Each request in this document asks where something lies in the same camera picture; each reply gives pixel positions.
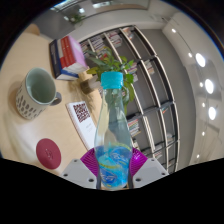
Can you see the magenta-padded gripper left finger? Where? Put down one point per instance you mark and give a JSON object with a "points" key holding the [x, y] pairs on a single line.
{"points": [[78, 171]]}

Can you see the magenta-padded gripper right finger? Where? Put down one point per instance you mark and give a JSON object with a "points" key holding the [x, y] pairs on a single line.
{"points": [[150, 170]]}

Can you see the clear bottle with blue cap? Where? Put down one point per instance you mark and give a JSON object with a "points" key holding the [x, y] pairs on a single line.
{"points": [[111, 133]]}

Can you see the flat round red coaster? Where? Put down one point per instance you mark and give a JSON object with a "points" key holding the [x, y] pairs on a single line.
{"points": [[48, 153]]}

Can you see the white book with patterned cover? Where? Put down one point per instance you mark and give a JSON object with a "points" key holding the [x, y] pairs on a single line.
{"points": [[85, 123]]}

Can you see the beige patterned mug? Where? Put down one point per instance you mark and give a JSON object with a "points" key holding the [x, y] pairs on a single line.
{"points": [[30, 103]]}

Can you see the grey shelf unit with books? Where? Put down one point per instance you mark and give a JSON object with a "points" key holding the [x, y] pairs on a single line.
{"points": [[156, 86]]}

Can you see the round ceiling lights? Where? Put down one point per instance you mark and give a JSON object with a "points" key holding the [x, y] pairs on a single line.
{"points": [[209, 86]]}

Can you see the green potted plant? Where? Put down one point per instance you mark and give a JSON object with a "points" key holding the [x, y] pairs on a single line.
{"points": [[103, 61]]}

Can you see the dark blue book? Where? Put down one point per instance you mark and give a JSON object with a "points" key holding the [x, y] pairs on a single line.
{"points": [[54, 56]]}

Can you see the red book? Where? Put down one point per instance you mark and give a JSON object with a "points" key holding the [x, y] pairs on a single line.
{"points": [[63, 53]]}

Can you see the pink-covered book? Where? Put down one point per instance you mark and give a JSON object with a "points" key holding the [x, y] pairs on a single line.
{"points": [[79, 51]]}

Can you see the wooden chair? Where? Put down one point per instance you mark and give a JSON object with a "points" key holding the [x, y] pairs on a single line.
{"points": [[32, 29]]}

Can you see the small potted plant by window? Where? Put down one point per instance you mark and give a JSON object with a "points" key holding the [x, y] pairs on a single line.
{"points": [[77, 18]]}

